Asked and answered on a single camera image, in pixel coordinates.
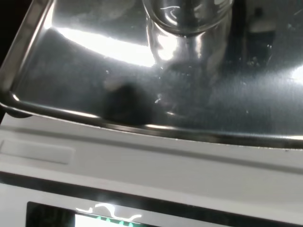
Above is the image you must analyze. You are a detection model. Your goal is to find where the white electronic balance steel pan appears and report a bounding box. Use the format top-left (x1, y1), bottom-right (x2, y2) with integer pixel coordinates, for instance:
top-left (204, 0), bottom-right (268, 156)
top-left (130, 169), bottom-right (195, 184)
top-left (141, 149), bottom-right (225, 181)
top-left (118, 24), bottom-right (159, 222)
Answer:
top-left (0, 0), bottom-right (303, 227)

